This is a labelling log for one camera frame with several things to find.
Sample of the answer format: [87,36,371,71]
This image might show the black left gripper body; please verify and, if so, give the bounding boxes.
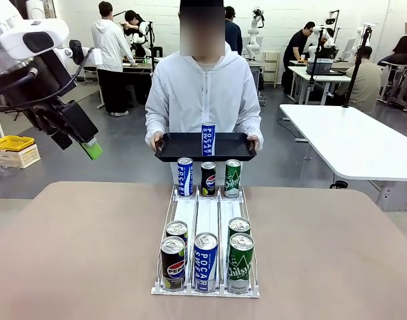
[25,99,99,144]

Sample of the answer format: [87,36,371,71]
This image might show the black plastic serving tray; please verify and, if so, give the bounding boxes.
[154,132,258,163]

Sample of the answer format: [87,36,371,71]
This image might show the blue Pocari Sweat can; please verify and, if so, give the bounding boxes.
[193,232,220,293]
[201,121,218,157]
[177,157,194,197]

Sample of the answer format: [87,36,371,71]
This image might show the person's right forearm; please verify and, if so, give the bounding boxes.
[145,106,173,143]

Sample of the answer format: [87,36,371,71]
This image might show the person's left forearm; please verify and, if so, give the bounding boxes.
[235,106,264,146]

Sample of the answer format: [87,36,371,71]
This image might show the person with black hair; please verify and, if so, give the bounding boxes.
[123,9,151,58]

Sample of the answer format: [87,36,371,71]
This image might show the person in white hoodie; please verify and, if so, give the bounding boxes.
[145,0,264,154]

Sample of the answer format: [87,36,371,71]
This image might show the seated person in beige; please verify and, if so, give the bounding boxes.
[336,45,382,114]

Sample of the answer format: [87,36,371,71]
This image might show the seated person in black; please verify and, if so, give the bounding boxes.
[378,22,407,67]

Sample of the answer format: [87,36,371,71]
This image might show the person's right hand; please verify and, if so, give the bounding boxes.
[149,133,166,151]

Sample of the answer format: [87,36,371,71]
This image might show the yellow and white crate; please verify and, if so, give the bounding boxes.
[0,135,41,169]

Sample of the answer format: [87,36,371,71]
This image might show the man in white top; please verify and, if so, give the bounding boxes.
[91,1,137,117]

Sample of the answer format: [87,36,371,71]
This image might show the clear plastic bowl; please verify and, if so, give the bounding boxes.
[0,163,21,178]

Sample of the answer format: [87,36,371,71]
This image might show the black Pepsi can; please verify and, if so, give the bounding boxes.
[165,220,189,261]
[160,235,187,293]
[201,161,217,197]

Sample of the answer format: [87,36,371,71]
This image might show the white can dispenser rack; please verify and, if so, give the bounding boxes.
[151,185,261,299]

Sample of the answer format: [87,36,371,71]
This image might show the green Chilsung cider can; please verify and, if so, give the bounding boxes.
[227,217,252,241]
[224,159,242,199]
[226,233,255,295]

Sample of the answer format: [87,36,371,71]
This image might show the man in dark jacket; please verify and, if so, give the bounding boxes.
[224,5,243,56]

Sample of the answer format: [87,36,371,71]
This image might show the white shelf cart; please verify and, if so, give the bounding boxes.
[262,51,281,88]

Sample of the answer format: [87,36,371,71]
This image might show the man in black clothes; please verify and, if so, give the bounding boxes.
[281,21,316,96]

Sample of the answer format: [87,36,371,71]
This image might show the black tripod stand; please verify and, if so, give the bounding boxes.
[304,28,326,104]
[342,25,372,108]

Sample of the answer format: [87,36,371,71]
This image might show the white background work table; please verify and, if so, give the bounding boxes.
[288,65,352,104]

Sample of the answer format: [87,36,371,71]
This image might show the grey plastic basket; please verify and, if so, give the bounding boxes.
[306,58,334,75]

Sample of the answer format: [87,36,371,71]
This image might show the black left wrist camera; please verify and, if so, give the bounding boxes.
[51,131,73,151]

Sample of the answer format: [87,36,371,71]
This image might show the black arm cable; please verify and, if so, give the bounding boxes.
[0,47,95,116]

